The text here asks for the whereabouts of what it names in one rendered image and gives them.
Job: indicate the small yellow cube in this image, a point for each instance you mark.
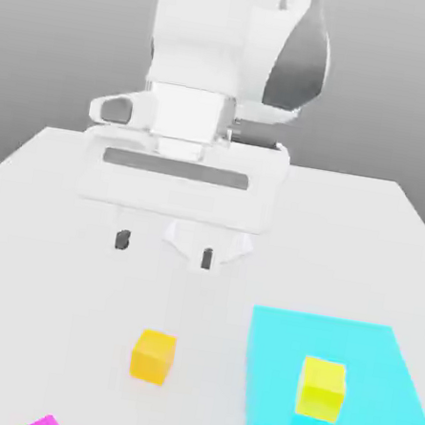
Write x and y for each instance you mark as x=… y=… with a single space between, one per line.
x=321 y=392

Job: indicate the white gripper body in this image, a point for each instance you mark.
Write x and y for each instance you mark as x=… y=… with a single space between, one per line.
x=176 y=195

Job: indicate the small orange cube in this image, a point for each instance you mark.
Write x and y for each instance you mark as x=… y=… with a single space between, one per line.
x=152 y=357

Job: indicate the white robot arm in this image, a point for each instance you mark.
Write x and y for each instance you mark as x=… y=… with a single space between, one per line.
x=201 y=40

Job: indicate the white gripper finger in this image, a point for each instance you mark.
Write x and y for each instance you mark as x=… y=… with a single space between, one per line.
x=207 y=258
x=122 y=239

